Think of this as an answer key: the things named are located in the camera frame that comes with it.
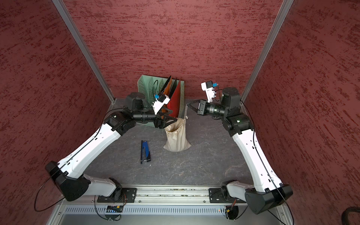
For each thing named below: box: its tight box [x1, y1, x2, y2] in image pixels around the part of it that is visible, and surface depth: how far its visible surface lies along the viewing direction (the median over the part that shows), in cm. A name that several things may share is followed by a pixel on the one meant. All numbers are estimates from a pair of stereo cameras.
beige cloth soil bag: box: [163, 105, 192, 152], surface depth 75 cm
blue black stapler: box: [140, 140, 151, 165], surface depth 90 cm
